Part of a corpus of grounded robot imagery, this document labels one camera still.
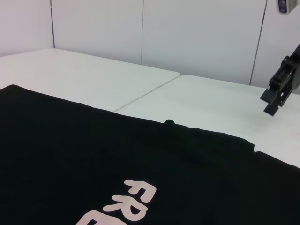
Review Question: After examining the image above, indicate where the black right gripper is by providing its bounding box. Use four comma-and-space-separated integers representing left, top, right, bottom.
259, 43, 300, 117

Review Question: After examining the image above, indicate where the black shirt with FREE print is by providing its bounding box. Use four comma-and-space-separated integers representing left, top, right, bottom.
0, 83, 300, 225

